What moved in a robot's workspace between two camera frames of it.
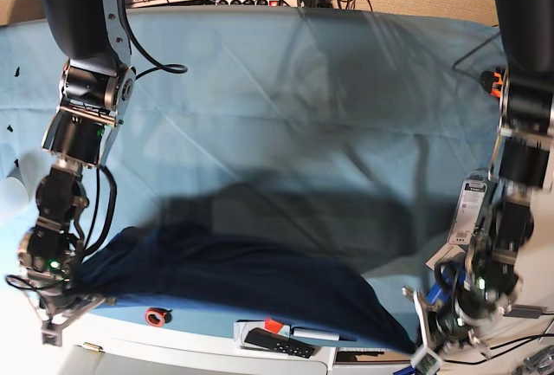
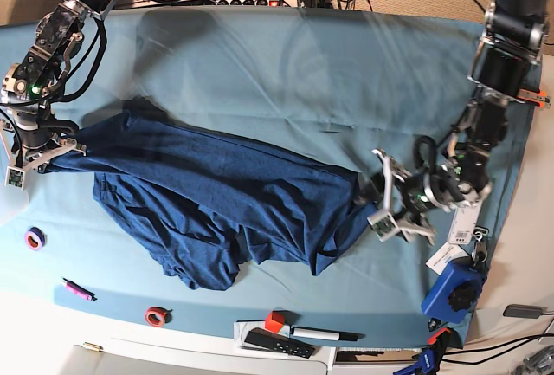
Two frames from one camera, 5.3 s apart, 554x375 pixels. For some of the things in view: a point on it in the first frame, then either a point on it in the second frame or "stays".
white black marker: [320, 334] stays
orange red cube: [273, 326] stays
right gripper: [67, 308] -> [23, 160]
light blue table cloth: [343, 135] stays
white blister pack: [471, 206] stays
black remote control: [277, 342] stays
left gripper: [450, 323] -> [409, 199]
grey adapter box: [525, 311] stays
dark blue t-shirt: [242, 275] -> [204, 206]
